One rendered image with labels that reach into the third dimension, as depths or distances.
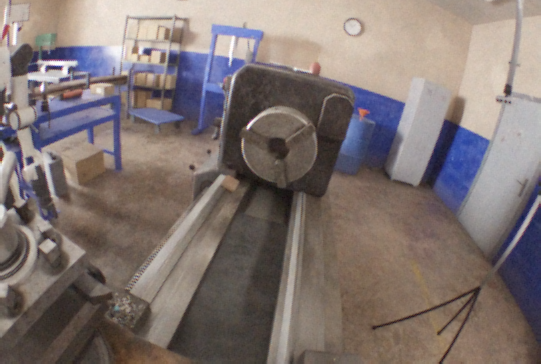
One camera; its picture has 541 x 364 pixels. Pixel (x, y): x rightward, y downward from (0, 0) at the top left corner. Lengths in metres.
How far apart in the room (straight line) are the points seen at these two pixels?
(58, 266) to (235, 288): 0.58
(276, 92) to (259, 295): 0.73
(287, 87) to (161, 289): 0.80
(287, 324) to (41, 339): 0.48
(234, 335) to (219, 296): 0.14
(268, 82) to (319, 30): 3.41
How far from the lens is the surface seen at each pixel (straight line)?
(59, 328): 0.35
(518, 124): 3.82
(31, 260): 0.31
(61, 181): 2.55
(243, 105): 0.99
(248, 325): 0.71
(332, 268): 0.78
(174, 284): 0.64
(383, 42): 4.49
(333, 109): 0.90
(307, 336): 0.60
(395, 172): 4.34
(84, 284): 0.34
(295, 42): 4.28
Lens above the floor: 1.35
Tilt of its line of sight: 23 degrees down
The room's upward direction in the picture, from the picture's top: 13 degrees clockwise
